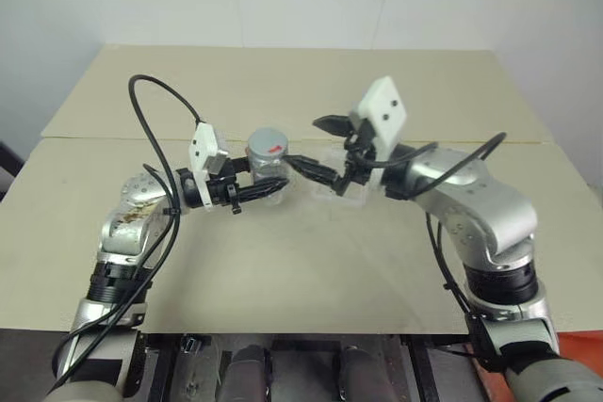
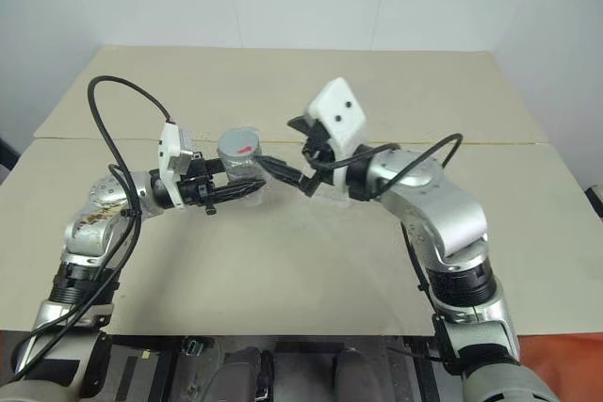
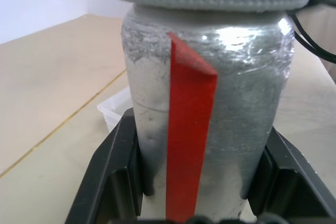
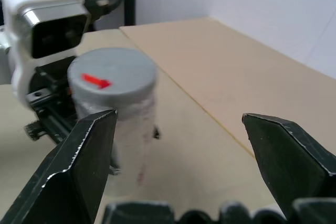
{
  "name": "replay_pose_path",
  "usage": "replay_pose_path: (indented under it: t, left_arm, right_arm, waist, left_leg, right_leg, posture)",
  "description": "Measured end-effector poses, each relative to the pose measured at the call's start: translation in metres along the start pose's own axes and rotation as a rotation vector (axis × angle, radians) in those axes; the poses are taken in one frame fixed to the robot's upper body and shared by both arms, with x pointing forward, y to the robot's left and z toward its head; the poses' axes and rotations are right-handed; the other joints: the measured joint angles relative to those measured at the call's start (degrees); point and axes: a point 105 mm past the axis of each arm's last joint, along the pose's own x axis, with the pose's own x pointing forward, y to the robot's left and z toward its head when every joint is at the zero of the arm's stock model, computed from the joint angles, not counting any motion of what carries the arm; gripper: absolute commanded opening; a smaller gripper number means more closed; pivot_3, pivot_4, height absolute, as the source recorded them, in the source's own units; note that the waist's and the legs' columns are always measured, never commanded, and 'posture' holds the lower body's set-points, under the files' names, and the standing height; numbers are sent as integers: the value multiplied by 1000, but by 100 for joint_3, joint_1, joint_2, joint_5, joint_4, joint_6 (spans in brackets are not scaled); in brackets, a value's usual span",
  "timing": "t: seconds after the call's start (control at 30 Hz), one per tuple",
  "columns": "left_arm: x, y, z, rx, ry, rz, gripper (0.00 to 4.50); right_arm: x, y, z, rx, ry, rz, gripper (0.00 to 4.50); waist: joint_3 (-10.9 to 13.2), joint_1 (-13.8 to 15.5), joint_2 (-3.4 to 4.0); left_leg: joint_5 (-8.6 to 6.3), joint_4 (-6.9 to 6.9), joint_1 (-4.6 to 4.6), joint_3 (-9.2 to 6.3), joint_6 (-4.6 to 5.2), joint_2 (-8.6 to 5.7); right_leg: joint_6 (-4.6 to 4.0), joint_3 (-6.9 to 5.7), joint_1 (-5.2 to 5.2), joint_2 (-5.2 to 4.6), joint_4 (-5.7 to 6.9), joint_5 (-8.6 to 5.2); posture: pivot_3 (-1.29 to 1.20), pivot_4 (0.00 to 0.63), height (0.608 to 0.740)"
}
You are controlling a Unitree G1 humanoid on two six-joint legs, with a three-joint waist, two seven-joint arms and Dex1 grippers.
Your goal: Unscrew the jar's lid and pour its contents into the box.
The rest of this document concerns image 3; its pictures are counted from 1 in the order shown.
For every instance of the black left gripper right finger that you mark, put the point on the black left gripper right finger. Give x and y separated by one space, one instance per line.
291 179

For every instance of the clear plastic box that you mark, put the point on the clear plastic box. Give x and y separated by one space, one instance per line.
115 108

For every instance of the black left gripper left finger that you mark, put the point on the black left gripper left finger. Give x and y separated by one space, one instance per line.
110 171

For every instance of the grey jar with red tape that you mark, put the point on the grey jar with red tape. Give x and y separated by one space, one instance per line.
231 119

